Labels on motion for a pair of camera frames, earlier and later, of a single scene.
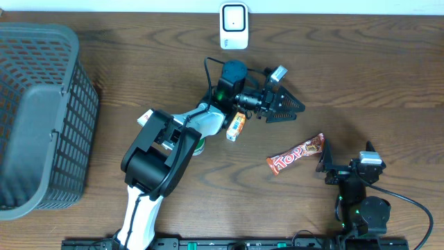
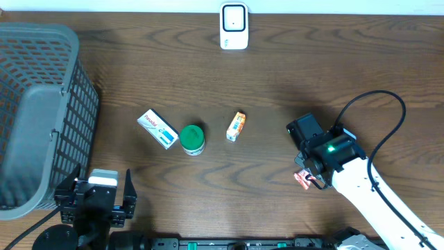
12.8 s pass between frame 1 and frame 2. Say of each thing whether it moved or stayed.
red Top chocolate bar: moved
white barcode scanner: stayed
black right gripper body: moved
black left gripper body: moved
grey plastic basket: stayed
